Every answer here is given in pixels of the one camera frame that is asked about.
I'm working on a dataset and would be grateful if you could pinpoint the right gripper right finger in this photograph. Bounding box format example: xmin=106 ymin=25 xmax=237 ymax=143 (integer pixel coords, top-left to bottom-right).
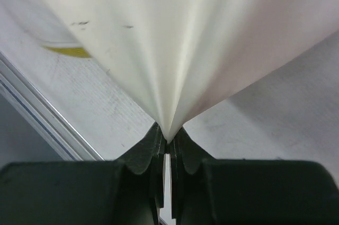
xmin=169 ymin=128 xmax=216 ymax=220

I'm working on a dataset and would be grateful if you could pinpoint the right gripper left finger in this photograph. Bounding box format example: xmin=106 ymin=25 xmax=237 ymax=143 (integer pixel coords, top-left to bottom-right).
xmin=117 ymin=123 xmax=166 ymax=220

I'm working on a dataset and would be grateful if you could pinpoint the cream pillowcase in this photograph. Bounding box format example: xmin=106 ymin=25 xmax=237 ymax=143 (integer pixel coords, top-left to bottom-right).
xmin=44 ymin=0 xmax=338 ymax=141

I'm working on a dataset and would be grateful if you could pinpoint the white pillow yellow edge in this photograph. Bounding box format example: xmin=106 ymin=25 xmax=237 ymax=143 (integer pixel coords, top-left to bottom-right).
xmin=39 ymin=41 xmax=91 ymax=58

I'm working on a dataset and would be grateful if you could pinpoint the aluminium mounting rail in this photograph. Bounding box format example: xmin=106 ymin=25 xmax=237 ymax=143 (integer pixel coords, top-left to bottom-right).
xmin=1 ymin=54 xmax=104 ymax=160

